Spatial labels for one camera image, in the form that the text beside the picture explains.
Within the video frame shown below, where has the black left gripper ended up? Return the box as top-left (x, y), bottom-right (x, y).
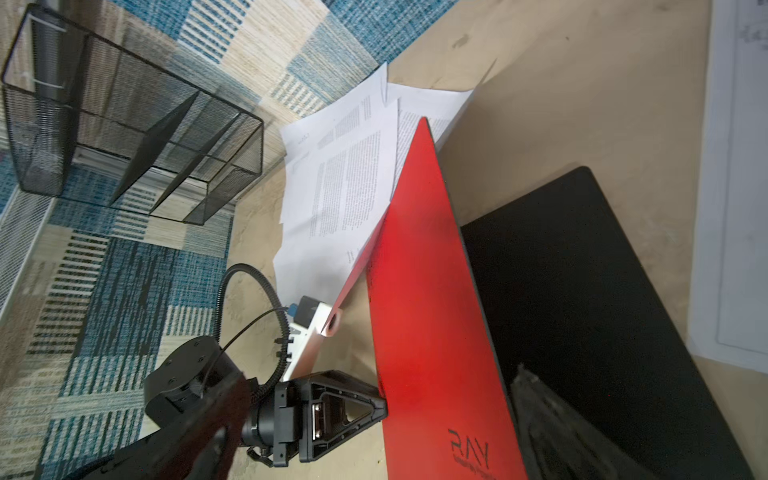
top-left (241, 370), bottom-right (388, 467)

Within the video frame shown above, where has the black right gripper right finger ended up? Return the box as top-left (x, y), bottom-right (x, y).
top-left (509, 365), bottom-right (655, 479)

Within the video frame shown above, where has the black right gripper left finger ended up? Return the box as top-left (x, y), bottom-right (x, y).
top-left (67, 372), bottom-right (250, 479)

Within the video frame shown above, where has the red and black ring binder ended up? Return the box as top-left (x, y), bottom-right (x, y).
top-left (322, 116), bottom-right (756, 480)

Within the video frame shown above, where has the white technical drawing sheet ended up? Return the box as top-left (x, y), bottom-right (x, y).
top-left (687, 1), bottom-right (767, 373)

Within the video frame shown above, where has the white text paper top sheet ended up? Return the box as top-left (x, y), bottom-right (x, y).
top-left (281, 102), bottom-right (399, 238)

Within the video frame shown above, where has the white text paper sheet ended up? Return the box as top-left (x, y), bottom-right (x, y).
top-left (387, 82), bottom-right (476, 186)
top-left (281, 102), bottom-right (399, 238)
top-left (280, 62), bottom-right (388, 164)

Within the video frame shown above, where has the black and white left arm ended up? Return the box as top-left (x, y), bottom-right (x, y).
top-left (144, 336), bottom-right (388, 467)

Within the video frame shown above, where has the white blank paper bottom sheet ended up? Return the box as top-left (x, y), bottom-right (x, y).
top-left (273, 208), bottom-right (387, 305)

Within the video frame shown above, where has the white text paper middle sheet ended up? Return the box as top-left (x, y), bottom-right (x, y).
top-left (280, 62), bottom-right (388, 164)

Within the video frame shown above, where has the white text paper back sheet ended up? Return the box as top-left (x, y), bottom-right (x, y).
top-left (387, 82), bottom-right (476, 186)

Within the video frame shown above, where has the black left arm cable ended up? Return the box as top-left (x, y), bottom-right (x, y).
top-left (200, 263), bottom-right (293, 400)

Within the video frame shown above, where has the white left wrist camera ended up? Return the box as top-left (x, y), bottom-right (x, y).
top-left (281, 296), bottom-right (342, 381)

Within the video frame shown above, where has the black wire mesh file rack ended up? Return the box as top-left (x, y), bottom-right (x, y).
top-left (1, 1), bottom-right (265, 225)

